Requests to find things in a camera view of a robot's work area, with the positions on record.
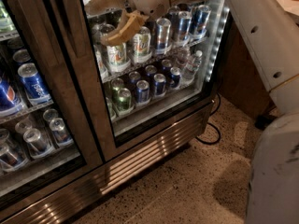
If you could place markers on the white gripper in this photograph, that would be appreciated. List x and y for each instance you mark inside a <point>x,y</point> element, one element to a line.
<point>133,19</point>

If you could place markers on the glass fridge door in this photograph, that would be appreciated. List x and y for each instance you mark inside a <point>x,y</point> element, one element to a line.
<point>28,35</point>
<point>80,34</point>

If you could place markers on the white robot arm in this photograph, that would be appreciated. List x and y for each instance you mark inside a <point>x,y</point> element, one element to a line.
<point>272,38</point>

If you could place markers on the steel fridge base grille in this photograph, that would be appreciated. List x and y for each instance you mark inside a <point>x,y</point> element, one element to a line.
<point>161,141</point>

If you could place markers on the front 7up can right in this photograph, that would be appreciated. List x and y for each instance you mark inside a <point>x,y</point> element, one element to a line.
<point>140,45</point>

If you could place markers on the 7up can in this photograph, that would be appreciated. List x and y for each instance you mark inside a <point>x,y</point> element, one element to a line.
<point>117,58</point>
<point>140,45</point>

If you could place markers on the front 7up can left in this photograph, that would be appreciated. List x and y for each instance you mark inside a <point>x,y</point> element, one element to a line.
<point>117,58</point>

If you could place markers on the front Red Bull can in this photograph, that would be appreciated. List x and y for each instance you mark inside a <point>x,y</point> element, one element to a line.
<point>162,33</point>

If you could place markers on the red bull can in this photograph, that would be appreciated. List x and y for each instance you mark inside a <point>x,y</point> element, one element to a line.
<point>200,18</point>
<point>162,33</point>
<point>182,27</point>

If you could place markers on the Red Bull can middle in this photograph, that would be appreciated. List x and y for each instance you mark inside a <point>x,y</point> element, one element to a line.
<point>182,27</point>

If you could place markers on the Red Bull can right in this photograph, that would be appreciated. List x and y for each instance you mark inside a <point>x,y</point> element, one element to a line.
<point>200,18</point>

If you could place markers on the blue soda can middle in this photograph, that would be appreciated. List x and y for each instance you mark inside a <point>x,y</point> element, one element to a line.
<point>159,83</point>

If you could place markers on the blue soda can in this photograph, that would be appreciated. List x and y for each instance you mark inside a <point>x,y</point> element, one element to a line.
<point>159,83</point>
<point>142,91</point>
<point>174,76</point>

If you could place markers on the blue soda can right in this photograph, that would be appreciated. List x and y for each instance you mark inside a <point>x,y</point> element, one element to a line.
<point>174,76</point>

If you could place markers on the blue soda can front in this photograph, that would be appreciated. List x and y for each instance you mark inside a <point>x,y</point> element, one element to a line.
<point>142,91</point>

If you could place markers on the green soda can front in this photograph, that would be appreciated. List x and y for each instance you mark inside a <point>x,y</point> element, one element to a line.
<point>123,101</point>

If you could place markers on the clear water bottle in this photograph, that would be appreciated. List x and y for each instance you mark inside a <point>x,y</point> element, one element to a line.
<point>191,67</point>

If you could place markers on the front blue Pepsi can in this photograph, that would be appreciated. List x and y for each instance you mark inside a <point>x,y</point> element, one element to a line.
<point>33,83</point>

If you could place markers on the silver blue can lower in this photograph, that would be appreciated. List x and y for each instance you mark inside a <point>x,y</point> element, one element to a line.
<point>60,133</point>

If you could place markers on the large Pepsi can left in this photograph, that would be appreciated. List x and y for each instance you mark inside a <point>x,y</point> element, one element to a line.
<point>10,100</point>

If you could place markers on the silver can lower left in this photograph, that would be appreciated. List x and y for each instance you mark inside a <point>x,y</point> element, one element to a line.
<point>38,143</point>

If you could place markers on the black office chair base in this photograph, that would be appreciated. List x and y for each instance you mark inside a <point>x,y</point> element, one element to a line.
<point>263,121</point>

